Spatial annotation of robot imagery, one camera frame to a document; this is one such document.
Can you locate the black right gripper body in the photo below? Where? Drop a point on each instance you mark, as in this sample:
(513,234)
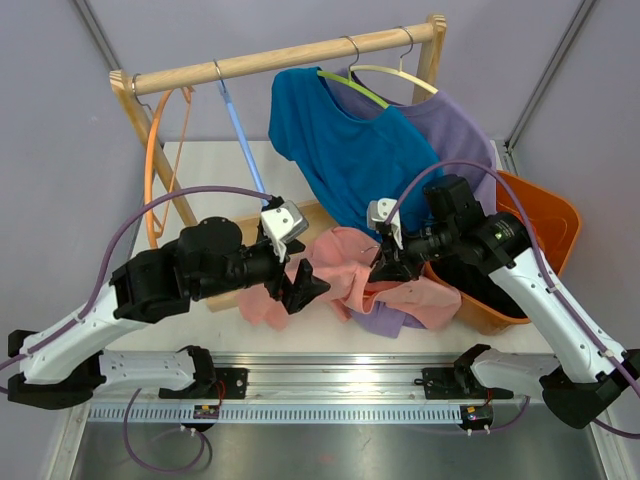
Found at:
(406,260)

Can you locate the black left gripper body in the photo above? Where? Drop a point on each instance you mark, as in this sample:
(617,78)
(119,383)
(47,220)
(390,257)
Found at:
(273,269)

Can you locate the pink t-shirt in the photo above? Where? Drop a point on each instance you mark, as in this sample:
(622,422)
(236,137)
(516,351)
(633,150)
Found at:
(381,308)

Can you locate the black t-shirt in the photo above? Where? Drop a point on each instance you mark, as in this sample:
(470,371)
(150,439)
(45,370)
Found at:
(469,280)

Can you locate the blue t-shirt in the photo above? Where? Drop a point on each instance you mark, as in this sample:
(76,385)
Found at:
(347,160)

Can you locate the orange plastic hanger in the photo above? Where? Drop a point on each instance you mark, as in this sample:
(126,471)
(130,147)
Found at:
(155,226)

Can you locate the light blue plastic hanger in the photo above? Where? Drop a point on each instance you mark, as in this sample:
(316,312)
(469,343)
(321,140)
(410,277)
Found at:
(240,133)

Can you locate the green plastic hanger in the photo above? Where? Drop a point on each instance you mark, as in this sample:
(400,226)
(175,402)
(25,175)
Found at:
(348,80)

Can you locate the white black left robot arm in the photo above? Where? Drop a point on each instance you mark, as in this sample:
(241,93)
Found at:
(69,363)

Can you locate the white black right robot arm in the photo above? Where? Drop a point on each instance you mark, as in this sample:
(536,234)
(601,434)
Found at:
(586,370)

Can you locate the purple t-shirt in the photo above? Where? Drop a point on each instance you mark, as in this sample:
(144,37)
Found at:
(450,131)

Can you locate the cream plastic hanger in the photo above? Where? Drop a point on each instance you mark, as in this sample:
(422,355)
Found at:
(399,71)

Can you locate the wooden clothes rack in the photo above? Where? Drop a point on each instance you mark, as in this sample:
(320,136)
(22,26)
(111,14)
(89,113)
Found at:
(136,92)

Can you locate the orange laundry basket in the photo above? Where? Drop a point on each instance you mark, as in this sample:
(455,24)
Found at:
(557,225)

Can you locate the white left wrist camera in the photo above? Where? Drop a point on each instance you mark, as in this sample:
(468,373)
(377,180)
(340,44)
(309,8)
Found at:
(282,225)

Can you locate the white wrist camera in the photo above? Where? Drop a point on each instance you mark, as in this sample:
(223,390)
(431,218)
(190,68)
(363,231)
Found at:
(282,225)
(383,216)

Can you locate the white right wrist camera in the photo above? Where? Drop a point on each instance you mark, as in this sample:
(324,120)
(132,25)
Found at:
(383,216)

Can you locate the aluminium mounting rail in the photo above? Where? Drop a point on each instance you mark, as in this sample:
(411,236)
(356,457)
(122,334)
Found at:
(333,378)

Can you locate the white slotted cable duct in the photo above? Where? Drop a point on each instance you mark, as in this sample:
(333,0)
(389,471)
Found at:
(279,414)

